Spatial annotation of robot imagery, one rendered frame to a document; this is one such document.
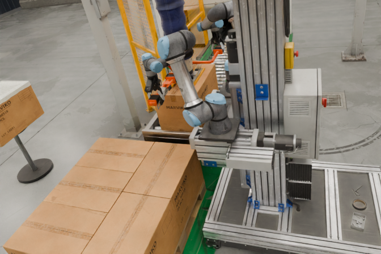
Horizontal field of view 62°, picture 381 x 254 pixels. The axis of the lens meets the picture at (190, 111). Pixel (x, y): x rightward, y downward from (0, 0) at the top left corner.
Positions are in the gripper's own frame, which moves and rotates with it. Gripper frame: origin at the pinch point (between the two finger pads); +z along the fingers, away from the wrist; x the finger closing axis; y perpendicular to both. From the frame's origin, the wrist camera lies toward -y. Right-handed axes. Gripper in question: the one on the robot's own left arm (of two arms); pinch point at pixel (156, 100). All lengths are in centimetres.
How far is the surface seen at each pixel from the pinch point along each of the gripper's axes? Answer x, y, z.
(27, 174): 191, 6, 106
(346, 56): -157, 297, 104
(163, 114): 14.4, 29.3, 32.7
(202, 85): -20, 46, 14
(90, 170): 63, -26, 54
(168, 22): 1, 50, -41
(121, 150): 48, 1, 54
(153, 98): 1.0, -2.3, -2.5
